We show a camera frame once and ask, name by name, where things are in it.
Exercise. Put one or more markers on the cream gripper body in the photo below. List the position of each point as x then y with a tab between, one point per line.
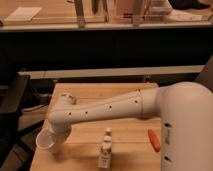
60	137

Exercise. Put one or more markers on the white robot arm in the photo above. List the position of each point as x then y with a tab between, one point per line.
185	109

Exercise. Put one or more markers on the small white bottle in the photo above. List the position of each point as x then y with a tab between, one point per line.
104	159

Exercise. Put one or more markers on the black chair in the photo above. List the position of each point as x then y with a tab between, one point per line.
10	111

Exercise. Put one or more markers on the white book on floor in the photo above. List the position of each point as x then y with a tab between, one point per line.
23	14

